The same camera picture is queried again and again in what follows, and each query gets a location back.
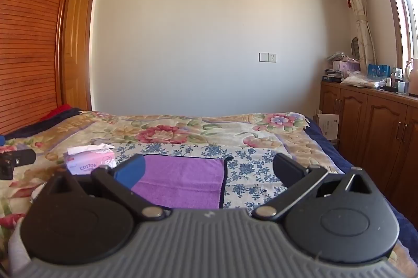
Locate wooden door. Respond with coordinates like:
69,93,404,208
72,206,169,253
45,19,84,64
61,0,98,112

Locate floral quilt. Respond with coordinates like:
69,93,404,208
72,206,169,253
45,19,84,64
0,111,418,278

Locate wooden framed window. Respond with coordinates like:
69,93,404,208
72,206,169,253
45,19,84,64
372,0,418,71

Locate cardboard box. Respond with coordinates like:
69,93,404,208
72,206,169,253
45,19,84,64
314,113,340,140

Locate wooden cabinet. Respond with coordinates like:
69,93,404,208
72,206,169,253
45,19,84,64
319,80,418,211

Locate wooden slatted wardrobe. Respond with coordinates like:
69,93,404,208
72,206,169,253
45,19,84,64
0,0,86,135

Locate clear plastic bag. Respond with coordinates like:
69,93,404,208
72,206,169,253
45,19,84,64
340,70,386,89

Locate dark navy cloth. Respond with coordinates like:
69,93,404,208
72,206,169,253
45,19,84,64
3,107,82,139

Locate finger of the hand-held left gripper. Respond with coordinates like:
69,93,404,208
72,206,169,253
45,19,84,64
0,149,36,180

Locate pink packet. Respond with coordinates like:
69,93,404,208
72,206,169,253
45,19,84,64
332,60,360,73

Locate navy blue bed sheet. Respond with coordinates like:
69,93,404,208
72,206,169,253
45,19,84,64
305,116,418,254

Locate purple towel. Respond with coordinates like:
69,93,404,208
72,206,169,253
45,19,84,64
131,154,234,210

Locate blue floral white cloth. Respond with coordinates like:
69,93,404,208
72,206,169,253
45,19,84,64
113,142,314,217

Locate pink tissue box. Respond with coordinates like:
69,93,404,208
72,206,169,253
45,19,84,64
65,144,117,175

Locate red cloth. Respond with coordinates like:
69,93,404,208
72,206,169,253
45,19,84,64
40,104,72,122

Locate beige patterned curtain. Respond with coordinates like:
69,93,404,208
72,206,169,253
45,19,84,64
328,0,378,67

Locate blue box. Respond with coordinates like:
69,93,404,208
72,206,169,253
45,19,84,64
367,64,391,78

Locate pink thermos jug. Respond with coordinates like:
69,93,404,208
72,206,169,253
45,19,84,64
404,58,418,93

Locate stack of books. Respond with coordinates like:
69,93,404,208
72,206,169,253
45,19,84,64
322,68,342,83

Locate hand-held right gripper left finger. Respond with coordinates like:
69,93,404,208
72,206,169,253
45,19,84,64
42,154,172,222

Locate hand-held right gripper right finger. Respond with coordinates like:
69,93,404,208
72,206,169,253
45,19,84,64
252,153,376,222

